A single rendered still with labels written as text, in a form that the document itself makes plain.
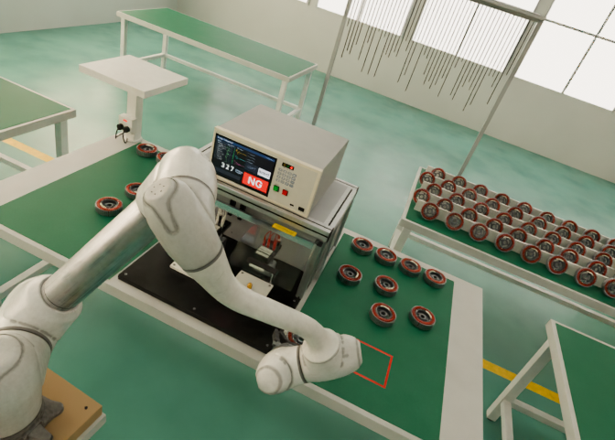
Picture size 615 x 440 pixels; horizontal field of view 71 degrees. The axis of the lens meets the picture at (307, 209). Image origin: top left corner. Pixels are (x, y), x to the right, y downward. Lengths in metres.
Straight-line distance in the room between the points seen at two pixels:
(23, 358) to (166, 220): 0.52
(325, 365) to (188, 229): 0.53
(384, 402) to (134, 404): 1.21
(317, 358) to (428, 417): 0.64
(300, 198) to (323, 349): 0.64
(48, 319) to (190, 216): 0.57
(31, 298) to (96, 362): 1.22
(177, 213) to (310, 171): 0.78
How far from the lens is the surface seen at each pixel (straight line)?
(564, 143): 8.10
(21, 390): 1.23
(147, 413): 2.31
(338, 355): 1.17
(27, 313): 1.30
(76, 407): 1.42
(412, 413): 1.67
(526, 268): 2.80
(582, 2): 7.73
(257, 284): 1.78
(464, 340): 2.04
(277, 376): 1.19
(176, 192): 0.85
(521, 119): 7.90
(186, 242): 0.87
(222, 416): 2.32
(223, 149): 1.66
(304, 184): 1.56
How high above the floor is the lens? 2.00
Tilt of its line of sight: 32 degrees down
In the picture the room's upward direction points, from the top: 18 degrees clockwise
